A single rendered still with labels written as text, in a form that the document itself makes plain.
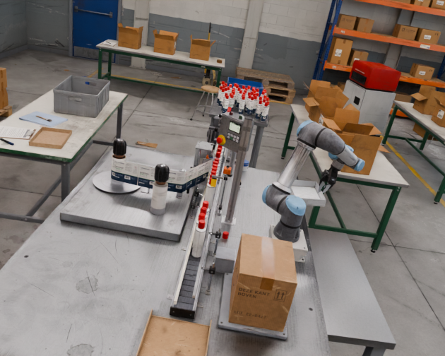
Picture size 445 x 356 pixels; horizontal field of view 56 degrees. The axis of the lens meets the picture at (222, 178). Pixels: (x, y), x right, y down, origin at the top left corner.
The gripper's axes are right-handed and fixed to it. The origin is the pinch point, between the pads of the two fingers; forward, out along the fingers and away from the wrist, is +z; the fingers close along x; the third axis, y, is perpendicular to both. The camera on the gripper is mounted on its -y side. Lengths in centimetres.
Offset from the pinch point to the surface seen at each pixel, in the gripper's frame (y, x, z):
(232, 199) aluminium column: -31, 55, 17
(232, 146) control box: -30, 70, -12
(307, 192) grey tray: 3.7, 6.0, 5.5
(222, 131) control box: -25, 79, -16
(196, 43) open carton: 501, 145, 34
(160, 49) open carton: 499, 197, 70
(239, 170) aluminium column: -32, 61, -1
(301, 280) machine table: -77, 11, 21
